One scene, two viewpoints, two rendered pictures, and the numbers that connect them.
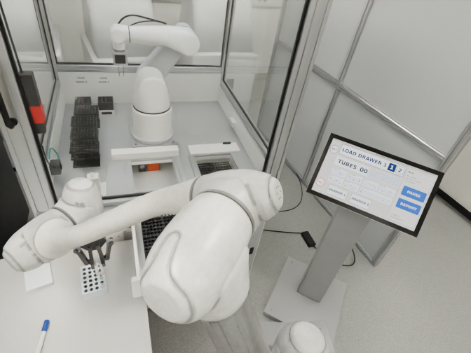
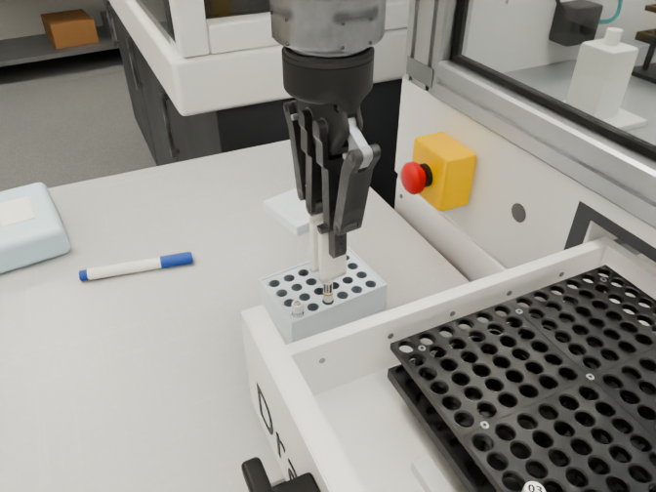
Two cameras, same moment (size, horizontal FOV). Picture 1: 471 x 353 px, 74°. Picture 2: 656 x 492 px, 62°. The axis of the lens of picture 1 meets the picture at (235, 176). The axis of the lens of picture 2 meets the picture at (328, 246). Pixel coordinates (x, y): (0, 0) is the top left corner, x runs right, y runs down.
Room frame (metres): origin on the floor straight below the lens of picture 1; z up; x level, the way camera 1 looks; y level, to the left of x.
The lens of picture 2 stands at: (0.63, -0.01, 1.20)
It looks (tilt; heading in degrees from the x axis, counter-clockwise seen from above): 37 degrees down; 89
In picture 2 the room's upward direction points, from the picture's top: straight up
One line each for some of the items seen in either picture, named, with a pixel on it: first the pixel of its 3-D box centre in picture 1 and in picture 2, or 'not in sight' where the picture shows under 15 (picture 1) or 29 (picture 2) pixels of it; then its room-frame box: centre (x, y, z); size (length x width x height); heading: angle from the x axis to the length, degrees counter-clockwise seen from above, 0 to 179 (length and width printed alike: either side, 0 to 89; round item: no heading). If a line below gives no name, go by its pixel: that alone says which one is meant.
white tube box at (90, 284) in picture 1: (93, 280); (322, 294); (0.63, 0.47, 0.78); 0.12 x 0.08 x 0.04; 30
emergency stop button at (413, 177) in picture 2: not in sight; (416, 177); (0.74, 0.57, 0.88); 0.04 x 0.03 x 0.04; 115
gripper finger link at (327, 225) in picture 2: (99, 251); (336, 175); (0.64, 0.42, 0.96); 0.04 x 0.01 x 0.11; 30
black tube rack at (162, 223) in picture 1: (165, 238); (577, 405); (0.82, 0.24, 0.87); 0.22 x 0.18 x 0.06; 25
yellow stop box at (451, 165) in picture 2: not in sight; (438, 171); (0.77, 0.58, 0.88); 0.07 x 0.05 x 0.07; 115
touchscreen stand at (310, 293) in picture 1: (331, 254); not in sight; (1.19, -0.63, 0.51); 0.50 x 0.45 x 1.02; 160
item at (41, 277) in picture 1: (38, 274); (314, 203); (0.61, 0.68, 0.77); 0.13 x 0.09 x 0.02; 38
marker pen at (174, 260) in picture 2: (41, 340); (137, 266); (0.39, 0.53, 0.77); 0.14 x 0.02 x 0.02; 16
